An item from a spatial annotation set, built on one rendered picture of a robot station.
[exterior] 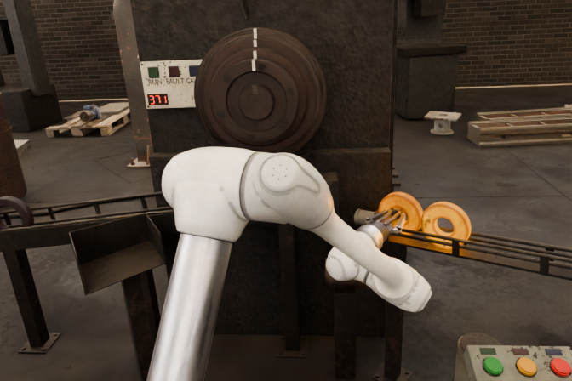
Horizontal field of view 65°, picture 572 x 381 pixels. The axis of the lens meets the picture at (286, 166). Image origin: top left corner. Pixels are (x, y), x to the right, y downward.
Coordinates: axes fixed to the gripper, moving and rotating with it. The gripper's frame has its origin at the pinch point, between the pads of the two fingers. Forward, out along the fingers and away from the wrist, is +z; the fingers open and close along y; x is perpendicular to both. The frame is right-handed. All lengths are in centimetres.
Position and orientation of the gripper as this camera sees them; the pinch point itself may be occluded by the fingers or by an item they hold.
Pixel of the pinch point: (401, 209)
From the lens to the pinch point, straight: 159.4
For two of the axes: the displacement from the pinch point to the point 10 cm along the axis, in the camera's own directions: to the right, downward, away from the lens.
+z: 6.3, -3.4, 7.0
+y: 7.8, 1.8, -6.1
